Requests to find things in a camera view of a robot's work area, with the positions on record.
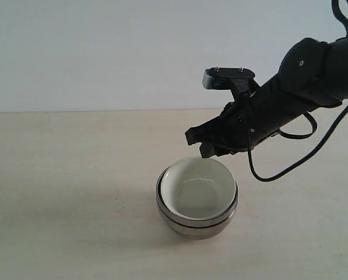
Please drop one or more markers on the wide plain steel bowl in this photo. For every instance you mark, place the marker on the wide plain steel bowl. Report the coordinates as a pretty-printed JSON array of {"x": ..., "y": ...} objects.
[{"x": 197, "y": 229}]

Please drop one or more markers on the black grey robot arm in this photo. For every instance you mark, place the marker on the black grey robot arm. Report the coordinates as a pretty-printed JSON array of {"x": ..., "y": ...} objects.
[{"x": 313, "y": 74}]

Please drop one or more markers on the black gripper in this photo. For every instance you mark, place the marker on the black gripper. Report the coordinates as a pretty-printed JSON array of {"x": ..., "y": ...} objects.
[{"x": 246, "y": 123}]

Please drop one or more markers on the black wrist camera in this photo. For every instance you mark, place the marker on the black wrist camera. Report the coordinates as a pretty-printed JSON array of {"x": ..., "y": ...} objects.
[{"x": 218, "y": 78}]

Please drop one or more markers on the patterned steel bowl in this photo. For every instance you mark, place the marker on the patterned steel bowl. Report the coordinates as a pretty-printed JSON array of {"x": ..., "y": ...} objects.
[{"x": 196, "y": 198}]

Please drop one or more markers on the white ceramic bowl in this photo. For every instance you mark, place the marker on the white ceramic bowl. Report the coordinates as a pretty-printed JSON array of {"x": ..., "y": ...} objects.
[{"x": 190, "y": 167}]

